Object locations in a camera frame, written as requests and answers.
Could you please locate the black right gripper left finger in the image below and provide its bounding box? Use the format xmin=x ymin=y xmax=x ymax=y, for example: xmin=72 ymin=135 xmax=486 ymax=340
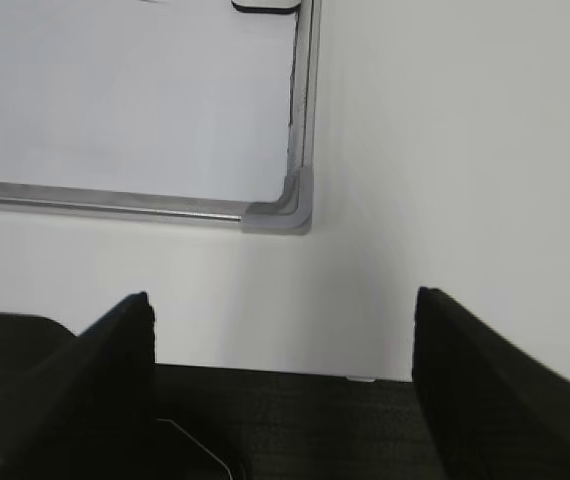
xmin=0 ymin=293 xmax=155 ymax=479

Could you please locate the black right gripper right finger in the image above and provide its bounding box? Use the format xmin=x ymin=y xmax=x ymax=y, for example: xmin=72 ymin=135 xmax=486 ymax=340
xmin=412 ymin=287 xmax=570 ymax=479

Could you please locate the white board with grey frame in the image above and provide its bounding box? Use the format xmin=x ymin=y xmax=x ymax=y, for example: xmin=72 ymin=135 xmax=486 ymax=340
xmin=0 ymin=1 xmax=321 ymax=234

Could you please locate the white board eraser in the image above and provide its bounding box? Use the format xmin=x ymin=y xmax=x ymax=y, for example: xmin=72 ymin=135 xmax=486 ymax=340
xmin=231 ymin=0 xmax=301 ymax=14

